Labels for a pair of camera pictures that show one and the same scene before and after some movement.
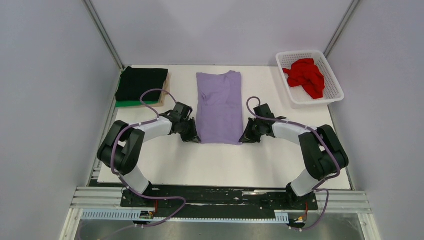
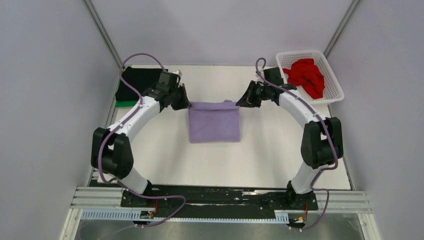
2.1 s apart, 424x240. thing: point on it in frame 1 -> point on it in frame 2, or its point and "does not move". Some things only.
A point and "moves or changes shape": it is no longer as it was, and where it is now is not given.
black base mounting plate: x=186 y=201 does not move
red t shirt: x=304 y=72 does not move
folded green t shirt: x=119 y=103 does not move
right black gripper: x=247 y=138 -> x=248 y=100
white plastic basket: x=309 y=80 does not move
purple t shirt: x=219 y=101 moves or changes shape
